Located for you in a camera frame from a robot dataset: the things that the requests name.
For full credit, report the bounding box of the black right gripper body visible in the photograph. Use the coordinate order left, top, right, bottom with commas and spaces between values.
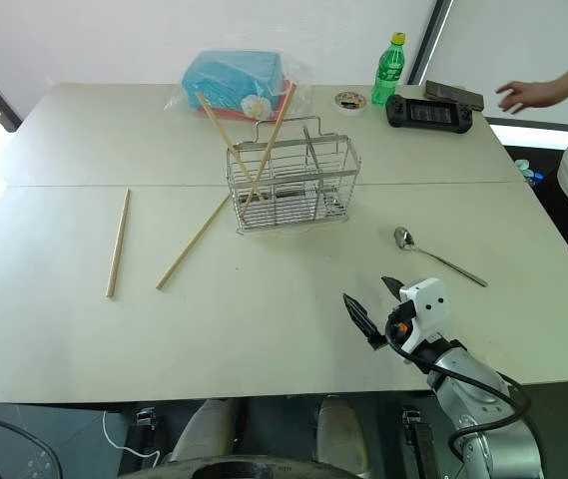
384, 301, 418, 351

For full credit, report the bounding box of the black handheld game console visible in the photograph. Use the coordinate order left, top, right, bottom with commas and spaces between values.
385, 94, 475, 135

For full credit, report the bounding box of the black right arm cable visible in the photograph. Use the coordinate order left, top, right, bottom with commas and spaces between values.
384, 313, 532, 463

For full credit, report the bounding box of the dark flat box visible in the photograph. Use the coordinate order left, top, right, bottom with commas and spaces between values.
423, 79, 485, 112

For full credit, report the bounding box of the thin white cable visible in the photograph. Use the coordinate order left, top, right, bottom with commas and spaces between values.
102, 409, 163, 468

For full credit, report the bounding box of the green yellow-capped plastic bottle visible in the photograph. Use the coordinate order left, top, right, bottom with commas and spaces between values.
370, 32, 408, 107

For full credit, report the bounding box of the black table leg bracket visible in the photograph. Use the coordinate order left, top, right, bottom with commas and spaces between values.
135, 406, 160, 430
400, 405, 435, 478

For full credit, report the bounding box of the long-handled metal spoon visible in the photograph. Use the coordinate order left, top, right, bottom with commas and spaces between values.
393, 226, 489, 288

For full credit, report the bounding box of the person's bare hand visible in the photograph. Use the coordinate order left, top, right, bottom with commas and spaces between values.
494, 81, 560, 116

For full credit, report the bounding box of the beige rounded shape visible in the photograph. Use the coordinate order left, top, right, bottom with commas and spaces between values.
315, 394, 370, 476
168, 398, 238, 465

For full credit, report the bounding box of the wooden chopstick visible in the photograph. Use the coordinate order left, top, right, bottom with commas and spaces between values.
241, 82, 298, 214
105, 187, 132, 299
195, 91, 270, 204
155, 193, 233, 291

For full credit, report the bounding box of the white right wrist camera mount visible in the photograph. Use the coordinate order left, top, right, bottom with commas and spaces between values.
397, 277, 449, 353

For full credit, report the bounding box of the metal wire cutlery basket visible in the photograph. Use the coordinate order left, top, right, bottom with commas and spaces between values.
226, 115, 363, 237

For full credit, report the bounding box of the blue item in plastic bag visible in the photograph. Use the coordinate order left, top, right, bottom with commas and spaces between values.
163, 48, 314, 124

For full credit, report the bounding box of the small round white container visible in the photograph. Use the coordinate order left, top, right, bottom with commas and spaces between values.
333, 90, 368, 117

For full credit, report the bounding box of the small teal blue clutter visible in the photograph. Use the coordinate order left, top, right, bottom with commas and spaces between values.
513, 158, 547, 188

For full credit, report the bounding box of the blue tissue pack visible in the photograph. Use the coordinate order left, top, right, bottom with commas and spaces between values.
182, 48, 285, 120

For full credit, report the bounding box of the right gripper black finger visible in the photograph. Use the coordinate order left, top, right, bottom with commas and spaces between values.
380, 275, 405, 303
342, 292, 389, 352

